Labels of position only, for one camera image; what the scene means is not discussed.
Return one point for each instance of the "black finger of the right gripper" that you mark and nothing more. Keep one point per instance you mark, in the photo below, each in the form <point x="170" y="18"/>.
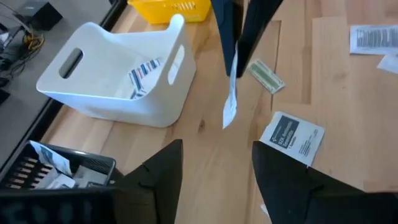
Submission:
<point x="227" y="25"/>
<point x="258" y="21"/>

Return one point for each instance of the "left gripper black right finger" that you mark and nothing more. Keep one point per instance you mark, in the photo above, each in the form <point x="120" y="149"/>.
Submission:
<point x="311" y="202"/>

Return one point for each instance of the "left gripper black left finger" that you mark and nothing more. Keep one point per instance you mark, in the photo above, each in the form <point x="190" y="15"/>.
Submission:
<point x="124" y="205"/>

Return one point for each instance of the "plain white gauze packet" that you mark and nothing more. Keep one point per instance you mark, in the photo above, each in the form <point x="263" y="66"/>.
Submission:
<point x="230" y="105"/>

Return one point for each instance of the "blue-striped bandage packet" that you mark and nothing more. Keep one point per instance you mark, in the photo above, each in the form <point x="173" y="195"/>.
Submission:
<point x="146" y="70"/>

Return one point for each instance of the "green wrapped adhesive bandage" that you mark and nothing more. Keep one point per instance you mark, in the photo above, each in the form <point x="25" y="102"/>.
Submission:
<point x="266" y="76"/>

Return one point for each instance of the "yellow slotted plastic basket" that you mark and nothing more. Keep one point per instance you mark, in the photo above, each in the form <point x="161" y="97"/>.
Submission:
<point x="168" y="11"/>

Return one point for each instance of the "black slotted plastic basket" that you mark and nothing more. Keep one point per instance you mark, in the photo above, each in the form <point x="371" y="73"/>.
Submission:
<point x="18" y="174"/>

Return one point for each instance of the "white plastic bin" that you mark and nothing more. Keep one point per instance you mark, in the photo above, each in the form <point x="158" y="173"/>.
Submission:
<point x="102" y="71"/>

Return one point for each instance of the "black power adapter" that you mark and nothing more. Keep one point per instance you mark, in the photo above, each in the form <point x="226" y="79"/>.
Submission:
<point x="40" y="14"/>

